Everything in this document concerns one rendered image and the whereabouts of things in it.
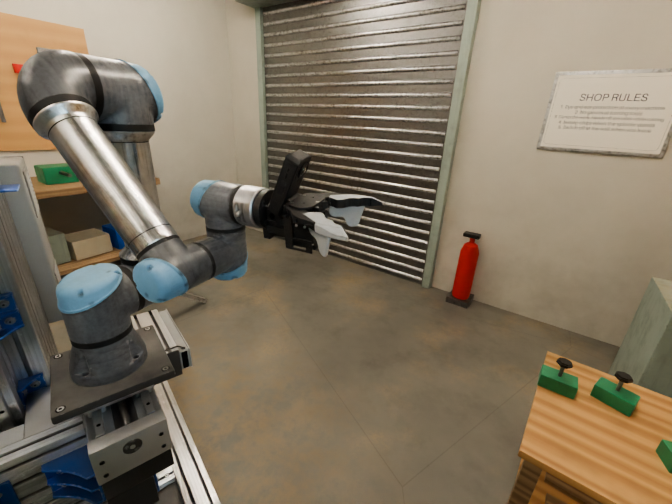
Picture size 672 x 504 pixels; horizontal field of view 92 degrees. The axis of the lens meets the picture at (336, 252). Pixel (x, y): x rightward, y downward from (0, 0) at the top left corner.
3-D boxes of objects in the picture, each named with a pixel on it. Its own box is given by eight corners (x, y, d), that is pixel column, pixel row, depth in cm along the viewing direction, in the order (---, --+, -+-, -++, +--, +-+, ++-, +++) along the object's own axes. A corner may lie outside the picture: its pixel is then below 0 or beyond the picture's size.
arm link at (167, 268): (-22, 16, 47) (177, 290, 48) (64, 34, 57) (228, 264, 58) (-30, 77, 53) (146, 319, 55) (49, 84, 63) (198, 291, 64)
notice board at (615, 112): (661, 158, 188) (698, 67, 171) (662, 158, 187) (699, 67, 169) (536, 148, 222) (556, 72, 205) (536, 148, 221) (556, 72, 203)
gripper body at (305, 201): (334, 236, 60) (279, 225, 65) (333, 192, 56) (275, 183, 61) (314, 255, 54) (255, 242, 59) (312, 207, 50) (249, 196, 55)
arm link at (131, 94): (111, 306, 80) (47, 51, 60) (163, 282, 93) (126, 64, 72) (144, 320, 76) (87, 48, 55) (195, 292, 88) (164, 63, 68)
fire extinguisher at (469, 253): (473, 299, 278) (488, 233, 255) (467, 309, 263) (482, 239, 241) (452, 293, 287) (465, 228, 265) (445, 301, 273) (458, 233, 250)
